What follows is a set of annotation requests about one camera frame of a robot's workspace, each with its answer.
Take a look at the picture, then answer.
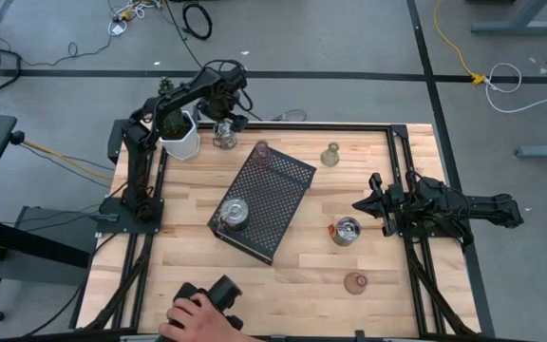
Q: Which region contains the green cactus plant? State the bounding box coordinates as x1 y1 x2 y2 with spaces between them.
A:
157 75 192 140

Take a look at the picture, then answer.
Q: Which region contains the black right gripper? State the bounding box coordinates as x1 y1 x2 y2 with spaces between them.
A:
351 172 406 238

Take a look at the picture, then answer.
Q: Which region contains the black leader arm handle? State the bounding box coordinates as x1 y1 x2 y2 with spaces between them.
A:
172 274 245 333

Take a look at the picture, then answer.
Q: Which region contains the person's hand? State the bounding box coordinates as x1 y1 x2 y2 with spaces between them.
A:
158 292 255 342

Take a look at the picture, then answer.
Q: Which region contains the long black floor cable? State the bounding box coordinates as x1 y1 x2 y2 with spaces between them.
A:
163 0 264 122

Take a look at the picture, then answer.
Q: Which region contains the white floor cable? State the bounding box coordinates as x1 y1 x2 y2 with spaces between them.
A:
483 61 547 115

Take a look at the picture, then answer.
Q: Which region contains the white hexagonal plant pot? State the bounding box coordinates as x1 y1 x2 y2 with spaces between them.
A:
152 110 201 162

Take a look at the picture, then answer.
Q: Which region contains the orange cable with black knob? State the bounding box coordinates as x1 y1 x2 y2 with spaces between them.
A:
9 130 116 182

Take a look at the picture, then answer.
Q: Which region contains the white cable bundle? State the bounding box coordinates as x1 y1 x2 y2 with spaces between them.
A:
106 0 163 38

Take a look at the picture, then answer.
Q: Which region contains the clear ribbed glass candle holder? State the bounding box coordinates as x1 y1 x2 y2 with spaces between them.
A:
212 118 238 151

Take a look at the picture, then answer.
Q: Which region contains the coiled black floor cable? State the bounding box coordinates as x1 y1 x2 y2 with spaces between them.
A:
181 1 214 42

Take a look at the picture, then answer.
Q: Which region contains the pink ribbed glass candle holder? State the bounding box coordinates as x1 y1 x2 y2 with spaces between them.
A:
343 271 369 296
252 139 274 168

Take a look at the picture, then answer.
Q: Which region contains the grey looped cable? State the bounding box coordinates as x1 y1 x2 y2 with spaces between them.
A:
271 107 309 123

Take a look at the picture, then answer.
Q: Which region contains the black floor tape strip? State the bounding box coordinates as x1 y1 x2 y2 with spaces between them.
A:
406 0 498 339

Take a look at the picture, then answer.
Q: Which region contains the clear glass vase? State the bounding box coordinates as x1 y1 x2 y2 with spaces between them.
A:
319 141 341 168

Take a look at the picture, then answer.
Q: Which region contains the metal scented candle tin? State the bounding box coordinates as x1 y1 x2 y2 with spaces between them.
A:
218 197 252 234
327 216 363 248

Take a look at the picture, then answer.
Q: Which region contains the black perforated metal shelf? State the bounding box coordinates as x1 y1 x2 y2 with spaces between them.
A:
206 141 317 266

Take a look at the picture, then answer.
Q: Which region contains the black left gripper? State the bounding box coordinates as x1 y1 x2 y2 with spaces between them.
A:
201 87 251 133

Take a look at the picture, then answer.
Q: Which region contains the yellow floor cable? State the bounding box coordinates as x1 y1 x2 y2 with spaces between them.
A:
432 0 487 86

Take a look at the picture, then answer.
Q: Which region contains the grey equipment cart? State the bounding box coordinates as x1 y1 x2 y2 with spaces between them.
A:
0 204 100 327

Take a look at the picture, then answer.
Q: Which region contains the thin black floor cable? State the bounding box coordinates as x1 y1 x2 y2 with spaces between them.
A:
19 32 116 68

